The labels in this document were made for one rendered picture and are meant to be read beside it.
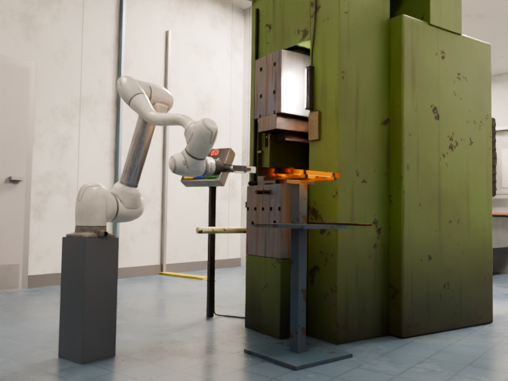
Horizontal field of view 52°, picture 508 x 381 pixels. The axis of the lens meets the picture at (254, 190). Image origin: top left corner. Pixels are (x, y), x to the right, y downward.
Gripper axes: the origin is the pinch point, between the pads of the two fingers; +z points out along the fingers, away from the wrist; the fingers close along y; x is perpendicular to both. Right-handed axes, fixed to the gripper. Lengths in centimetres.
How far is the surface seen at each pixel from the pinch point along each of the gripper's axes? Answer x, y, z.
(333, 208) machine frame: -17, -6, 69
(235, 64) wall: 195, -394, 282
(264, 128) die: 35, -58, 59
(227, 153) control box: 21, -94, 57
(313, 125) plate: 33, -22, 68
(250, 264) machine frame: -53, -63, 53
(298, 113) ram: 44, -39, 72
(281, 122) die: 37, -44, 62
